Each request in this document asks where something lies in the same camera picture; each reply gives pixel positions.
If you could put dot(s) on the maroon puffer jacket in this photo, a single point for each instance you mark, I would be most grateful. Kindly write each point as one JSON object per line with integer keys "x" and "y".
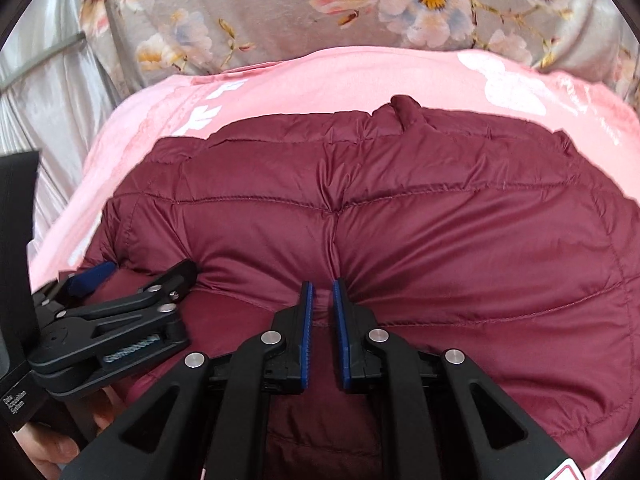
{"x": 450, "y": 240}

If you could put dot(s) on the silver satin curtain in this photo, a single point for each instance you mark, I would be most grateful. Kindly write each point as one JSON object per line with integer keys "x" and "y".
{"x": 50, "y": 110}

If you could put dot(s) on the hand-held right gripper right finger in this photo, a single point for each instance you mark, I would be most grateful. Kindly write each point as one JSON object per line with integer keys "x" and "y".
{"x": 341, "y": 340}

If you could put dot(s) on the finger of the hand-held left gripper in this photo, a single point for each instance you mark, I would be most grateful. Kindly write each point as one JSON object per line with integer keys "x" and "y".
{"x": 92, "y": 277}
{"x": 135, "y": 300}

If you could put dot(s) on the pink printed blanket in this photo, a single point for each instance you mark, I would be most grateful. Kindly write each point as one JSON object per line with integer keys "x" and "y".
{"x": 310, "y": 85}

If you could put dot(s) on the grey floral cloth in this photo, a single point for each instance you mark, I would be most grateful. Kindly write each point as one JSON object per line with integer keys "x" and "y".
{"x": 280, "y": 10}

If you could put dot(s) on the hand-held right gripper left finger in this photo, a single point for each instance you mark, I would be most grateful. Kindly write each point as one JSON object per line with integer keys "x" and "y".
{"x": 306, "y": 340}

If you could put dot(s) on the person's left hand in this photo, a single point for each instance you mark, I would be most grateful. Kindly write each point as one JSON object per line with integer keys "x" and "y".
{"x": 55, "y": 445}

